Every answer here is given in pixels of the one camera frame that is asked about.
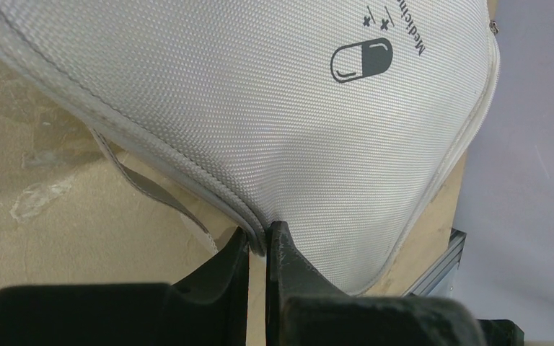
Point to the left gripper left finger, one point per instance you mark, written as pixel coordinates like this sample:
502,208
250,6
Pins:
207,307

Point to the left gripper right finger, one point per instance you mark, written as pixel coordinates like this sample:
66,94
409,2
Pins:
302,307

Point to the grey storage case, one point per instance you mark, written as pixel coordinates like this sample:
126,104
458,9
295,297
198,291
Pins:
340,118

